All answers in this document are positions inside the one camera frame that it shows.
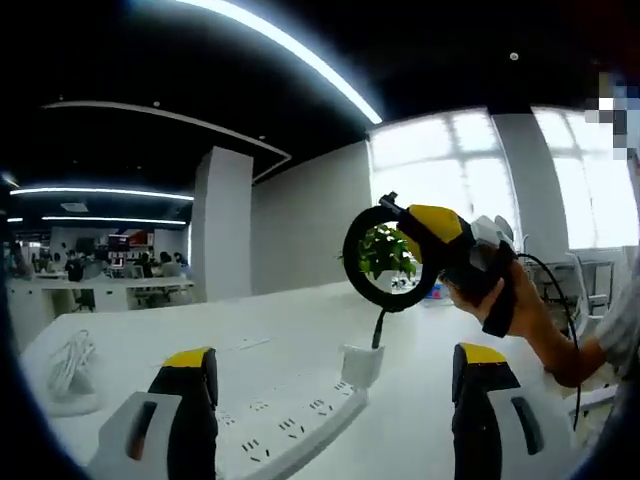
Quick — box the black charger cable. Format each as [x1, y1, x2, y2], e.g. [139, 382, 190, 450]
[341, 191, 439, 351]

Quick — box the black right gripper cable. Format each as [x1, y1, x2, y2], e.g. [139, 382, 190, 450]
[516, 252, 585, 432]

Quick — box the white office chair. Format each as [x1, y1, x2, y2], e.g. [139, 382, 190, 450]
[564, 245, 627, 327]

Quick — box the white charger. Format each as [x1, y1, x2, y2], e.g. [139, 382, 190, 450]
[340, 343, 387, 390]

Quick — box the white desk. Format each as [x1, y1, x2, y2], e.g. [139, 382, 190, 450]
[19, 279, 621, 480]

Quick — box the white power strip cord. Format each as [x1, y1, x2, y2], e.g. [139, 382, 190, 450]
[46, 328, 100, 402]

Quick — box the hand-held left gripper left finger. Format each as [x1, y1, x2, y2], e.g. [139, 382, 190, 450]
[87, 347, 221, 480]

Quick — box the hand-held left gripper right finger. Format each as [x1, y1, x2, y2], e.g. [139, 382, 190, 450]
[451, 342, 574, 480]

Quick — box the white power strip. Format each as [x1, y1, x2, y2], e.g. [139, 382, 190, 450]
[213, 369, 370, 480]

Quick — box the person's right hand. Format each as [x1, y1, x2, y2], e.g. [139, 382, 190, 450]
[439, 259, 547, 342]

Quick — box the potted green plant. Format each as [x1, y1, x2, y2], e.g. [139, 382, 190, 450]
[339, 223, 420, 291]

